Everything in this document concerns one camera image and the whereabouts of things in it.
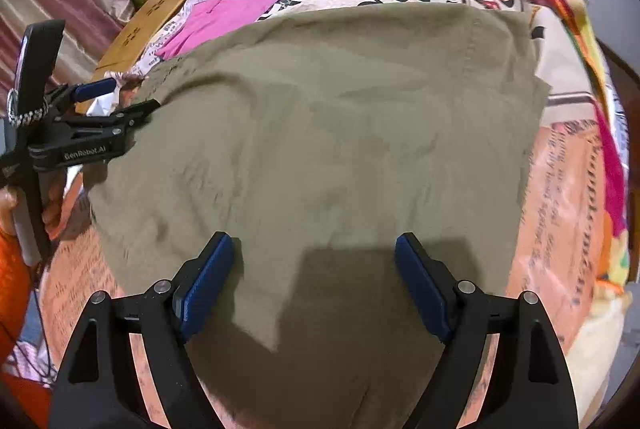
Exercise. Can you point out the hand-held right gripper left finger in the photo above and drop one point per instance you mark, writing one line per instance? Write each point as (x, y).
(210, 279)

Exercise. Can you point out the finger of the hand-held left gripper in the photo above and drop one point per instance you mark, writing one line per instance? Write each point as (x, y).
(95, 89)
(125, 116)

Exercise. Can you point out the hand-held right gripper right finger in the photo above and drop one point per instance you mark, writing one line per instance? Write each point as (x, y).
(420, 284)

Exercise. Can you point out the olive green pants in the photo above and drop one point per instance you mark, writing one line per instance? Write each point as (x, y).
(325, 149)

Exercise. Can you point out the person's left forearm orange sleeve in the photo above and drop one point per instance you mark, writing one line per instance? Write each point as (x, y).
(15, 309)

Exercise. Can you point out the person's left hand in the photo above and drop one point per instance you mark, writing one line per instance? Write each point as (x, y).
(54, 209)

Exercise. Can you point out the yellow cardboard box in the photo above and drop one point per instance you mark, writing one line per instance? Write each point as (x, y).
(145, 21)

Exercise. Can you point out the pink cloth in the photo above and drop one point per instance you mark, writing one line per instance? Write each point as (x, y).
(220, 16)

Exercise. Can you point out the printed blanket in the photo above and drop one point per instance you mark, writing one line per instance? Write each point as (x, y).
(550, 209)

